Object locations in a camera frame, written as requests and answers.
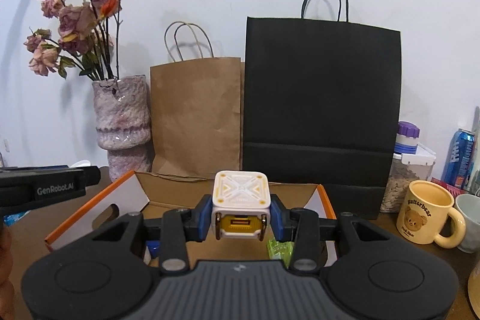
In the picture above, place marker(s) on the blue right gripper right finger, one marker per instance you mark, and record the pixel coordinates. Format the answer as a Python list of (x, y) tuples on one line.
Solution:
[(276, 217)]

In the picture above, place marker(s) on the cream thermos jug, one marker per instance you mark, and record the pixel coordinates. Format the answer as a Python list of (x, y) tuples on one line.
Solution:
[(474, 289)]

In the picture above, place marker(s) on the white cube charger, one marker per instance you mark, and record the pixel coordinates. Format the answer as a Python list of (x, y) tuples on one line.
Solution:
[(240, 205)]

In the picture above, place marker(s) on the dried pink roses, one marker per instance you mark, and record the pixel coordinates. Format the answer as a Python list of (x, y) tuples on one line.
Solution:
[(88, 39)]

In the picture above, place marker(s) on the yellow bear mug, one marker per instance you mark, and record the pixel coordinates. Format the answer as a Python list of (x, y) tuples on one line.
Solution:
[(428, 216)]

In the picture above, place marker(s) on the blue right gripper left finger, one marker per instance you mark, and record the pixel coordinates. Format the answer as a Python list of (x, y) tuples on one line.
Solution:
[(205, 216)]

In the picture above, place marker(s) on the purple capped bottle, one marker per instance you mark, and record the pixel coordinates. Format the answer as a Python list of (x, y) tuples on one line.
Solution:
[(407, 135)]

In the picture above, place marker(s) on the brown paper bag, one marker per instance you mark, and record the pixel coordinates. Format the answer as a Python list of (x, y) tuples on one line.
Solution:
[(196, 116)]

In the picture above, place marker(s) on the red pumpkin cardboard box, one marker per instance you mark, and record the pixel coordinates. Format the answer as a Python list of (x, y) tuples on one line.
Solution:
[(166, 210)]

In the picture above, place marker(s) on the seed jar with white lid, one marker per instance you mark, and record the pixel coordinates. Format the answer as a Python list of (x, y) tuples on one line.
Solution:
[(406, 168)]

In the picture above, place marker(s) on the black paper bag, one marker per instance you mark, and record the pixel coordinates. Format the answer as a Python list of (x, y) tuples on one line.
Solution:
[(321, 106)]

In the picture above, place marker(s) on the blue bottle cap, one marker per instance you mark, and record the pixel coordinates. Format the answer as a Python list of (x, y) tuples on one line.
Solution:
[(153, 248)]

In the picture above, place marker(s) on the grey ceramic cup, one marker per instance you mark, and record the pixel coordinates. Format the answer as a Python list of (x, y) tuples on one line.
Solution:
[(469, 206)]

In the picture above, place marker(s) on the person's hand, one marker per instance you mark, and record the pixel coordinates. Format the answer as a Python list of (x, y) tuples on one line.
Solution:
[(7, 294)]

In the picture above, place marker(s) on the green plastic bottle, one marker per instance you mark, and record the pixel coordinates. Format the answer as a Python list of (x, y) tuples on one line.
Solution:
[(280, 251)]

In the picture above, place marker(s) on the pink textured vase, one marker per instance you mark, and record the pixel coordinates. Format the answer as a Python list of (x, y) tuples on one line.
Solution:
[(123, 123)]

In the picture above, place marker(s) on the blue soda can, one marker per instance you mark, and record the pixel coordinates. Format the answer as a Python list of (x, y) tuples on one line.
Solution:
[(459, 157)]

